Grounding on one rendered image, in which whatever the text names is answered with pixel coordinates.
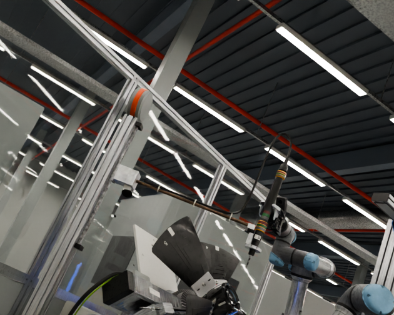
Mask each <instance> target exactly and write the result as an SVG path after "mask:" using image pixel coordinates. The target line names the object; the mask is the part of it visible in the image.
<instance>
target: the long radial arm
mask: <svg viewBox="0 0 394 315"><path fill-rule="evenodd" d="M133 281H134V292H133V293H131V294H130V295H128V296H126V297H124V298H122V299H120V300H119V301H116V302H115V303H113V304H111V305H109V306H111V307H113V308H115V309H117V310H120V311H122V312H124V313H126V314H129V315H133V314H134V313H136V312H138V311H140V310H142V309H140V308H139V307H144V308H146V307H148V306H150V305H152V304H160V303H163V302H164V303H171V304H172V306H174V307H178V308H182V305H181V299H180V298H178V297H176V296H174V295H172V294H171V293H169V292H167V291H165V290H164V289H161V288H160V287H158V286H156V285H154V284H152V283H150V282H148V281H147V280H145V279H143V278H141V277H139V276H137V275H135V274H133ZM173 315H183V312H178V313H174V314H173Z"/></svg>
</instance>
